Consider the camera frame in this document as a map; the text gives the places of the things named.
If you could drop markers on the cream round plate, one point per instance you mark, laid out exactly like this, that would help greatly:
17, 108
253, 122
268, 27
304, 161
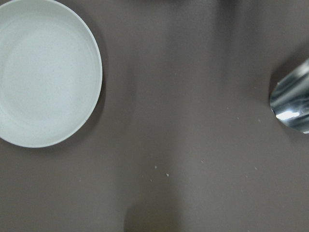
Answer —
50, 72

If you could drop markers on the steel scoop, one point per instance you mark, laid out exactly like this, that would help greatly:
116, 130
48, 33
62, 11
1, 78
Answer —
289, 101

